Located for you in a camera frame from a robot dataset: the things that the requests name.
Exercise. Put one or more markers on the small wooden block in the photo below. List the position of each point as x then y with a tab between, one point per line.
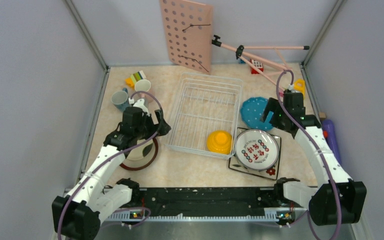
322	116

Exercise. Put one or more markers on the pink pegboard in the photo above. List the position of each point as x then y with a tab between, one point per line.
188	30

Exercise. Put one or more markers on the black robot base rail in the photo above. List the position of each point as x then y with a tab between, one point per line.
212	202

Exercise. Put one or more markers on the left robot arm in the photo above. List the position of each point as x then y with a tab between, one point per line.
80	214

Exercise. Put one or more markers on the stacked coloured toy blocks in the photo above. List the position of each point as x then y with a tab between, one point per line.
132	80

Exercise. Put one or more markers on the pink mug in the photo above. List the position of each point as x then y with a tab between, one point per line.
144	85

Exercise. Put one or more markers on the yellow triangle toy block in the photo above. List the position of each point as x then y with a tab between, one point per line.
300	86

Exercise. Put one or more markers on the yellow ribbed bowl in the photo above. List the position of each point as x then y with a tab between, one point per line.
219	142

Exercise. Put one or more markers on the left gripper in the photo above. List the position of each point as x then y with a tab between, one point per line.
154	126

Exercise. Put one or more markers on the square floral plate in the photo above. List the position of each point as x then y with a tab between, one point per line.
271	173

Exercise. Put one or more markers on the blue grey mug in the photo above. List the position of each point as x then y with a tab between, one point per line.
120	99

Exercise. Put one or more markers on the round white patterned plate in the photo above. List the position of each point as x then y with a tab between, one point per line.
257	150

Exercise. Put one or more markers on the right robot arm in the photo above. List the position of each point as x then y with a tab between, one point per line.
337	196

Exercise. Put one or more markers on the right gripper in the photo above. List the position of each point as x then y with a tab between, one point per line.
275	106

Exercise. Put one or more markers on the white wire dish rack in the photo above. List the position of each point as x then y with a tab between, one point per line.
204	104

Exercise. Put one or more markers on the pink tripod stand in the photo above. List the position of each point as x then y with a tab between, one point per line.
241	53

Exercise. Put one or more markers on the red toy block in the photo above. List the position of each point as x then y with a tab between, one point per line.
257	65

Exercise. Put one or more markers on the teal polka dot plate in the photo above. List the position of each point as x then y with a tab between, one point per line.
251	112

